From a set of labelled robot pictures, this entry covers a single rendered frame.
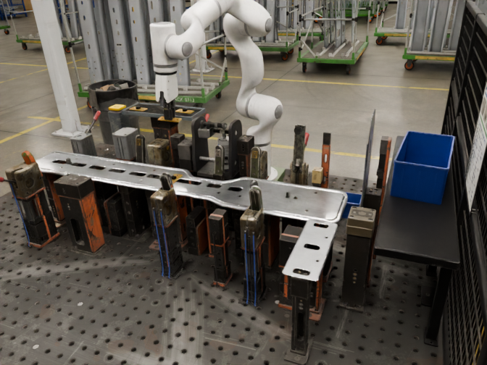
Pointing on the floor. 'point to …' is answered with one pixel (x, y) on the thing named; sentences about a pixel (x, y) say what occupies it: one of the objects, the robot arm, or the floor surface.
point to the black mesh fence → (467, 227)
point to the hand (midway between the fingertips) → (169, 113)
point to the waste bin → (122, 90)
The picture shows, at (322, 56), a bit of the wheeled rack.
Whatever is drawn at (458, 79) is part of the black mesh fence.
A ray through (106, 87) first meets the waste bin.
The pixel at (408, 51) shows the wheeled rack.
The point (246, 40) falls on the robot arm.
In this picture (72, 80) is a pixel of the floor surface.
